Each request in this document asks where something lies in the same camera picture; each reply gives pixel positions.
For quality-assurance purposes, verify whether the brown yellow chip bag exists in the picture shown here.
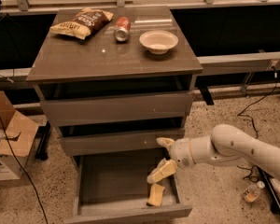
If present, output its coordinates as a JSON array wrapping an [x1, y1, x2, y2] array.
[[49, 7, 114, 40]]

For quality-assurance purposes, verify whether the clear plastic bottle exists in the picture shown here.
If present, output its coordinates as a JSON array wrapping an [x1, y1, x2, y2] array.
[[242, 181, 265, 203]]

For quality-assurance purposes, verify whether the brown cardboard box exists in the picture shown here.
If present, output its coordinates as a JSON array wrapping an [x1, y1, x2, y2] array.
[[0, 91, 38, 181]]

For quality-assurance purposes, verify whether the grey metal window rail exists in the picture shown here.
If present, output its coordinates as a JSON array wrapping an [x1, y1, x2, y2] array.
[[0, 51, 280, 91]]

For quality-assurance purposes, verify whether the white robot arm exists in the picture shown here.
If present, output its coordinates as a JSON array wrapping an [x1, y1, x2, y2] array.
[[147, 124, 280, 184]]

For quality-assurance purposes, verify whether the black metal stand leg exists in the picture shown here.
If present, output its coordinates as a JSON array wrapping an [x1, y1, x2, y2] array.
[[258, 167, 280, 216]]

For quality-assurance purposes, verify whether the white paper bowl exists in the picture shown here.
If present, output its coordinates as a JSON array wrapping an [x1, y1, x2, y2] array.
[[139, 30, 178, 55]]

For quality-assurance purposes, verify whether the grey drawer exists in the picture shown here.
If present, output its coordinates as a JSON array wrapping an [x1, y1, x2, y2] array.
[[60, 117, 185, 156], [65, 148, 191, 224], [35, 81, 191, 127]]

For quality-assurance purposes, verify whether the grey top drawer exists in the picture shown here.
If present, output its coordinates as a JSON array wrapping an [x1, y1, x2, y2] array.
[[35, 81, 191, 127]]

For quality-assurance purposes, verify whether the grey drawer cabinet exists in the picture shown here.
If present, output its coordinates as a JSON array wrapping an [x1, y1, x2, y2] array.
[[25, 5, 203, 224]]

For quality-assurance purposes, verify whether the grey bottom drawer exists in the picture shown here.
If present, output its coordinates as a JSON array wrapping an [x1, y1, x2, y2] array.
[[65, 148, 191, 224]]

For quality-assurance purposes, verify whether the black table leg left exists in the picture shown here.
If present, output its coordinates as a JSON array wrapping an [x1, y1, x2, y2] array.
[[35, 121, 50, 161]]

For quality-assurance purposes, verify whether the yellow sponge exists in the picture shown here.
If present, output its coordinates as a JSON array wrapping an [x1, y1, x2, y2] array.
[[147, 183, 165, 206]]

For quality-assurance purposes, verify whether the red soda can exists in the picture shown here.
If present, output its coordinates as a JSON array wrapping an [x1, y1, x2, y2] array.
[[114, 17, 131, 42]]

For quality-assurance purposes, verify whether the grey middle drawer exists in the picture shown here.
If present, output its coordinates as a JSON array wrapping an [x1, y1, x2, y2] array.
[[60, 117, 185, 156]]

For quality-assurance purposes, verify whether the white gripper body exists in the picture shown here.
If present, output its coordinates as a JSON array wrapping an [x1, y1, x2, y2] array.
[[169, 138, 195, 169]]

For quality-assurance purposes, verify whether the black power adapter cable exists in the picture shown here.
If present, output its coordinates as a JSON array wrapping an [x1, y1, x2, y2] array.
[[236, 65, 279, 183]]

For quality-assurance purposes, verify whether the black cable on left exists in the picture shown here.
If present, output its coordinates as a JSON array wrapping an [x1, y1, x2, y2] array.
[[0, 100, 49, 224]]

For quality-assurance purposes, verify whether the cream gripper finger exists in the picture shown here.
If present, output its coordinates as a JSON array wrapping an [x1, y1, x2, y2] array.
[[156, 137, 175, 150], [147, 159, 178, 184]]

